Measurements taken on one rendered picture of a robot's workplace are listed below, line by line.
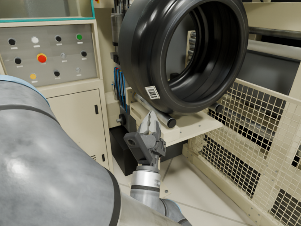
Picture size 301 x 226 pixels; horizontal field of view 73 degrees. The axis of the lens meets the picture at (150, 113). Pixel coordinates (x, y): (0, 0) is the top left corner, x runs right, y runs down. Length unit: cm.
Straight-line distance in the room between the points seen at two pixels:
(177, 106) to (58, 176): 68
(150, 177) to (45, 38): 102
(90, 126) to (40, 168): 134
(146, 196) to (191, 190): 121
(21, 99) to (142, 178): 44
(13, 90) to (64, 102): 112
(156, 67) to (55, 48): 80
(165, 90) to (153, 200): 38
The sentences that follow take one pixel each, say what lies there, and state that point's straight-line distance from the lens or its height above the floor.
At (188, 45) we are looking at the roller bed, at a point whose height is 111.
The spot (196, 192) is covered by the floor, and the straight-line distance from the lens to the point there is 181.
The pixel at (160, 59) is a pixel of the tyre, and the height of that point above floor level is 118.
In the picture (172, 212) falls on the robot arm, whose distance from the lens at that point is 72.
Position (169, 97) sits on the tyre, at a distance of 79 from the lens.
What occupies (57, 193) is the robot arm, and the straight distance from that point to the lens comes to 20.
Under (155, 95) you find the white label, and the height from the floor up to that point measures 105.
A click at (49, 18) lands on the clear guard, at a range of 133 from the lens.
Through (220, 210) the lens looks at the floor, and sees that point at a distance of 175.
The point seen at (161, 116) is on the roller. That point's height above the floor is 91.
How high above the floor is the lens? 135
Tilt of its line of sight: 28 degrees down
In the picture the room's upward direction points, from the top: straight up
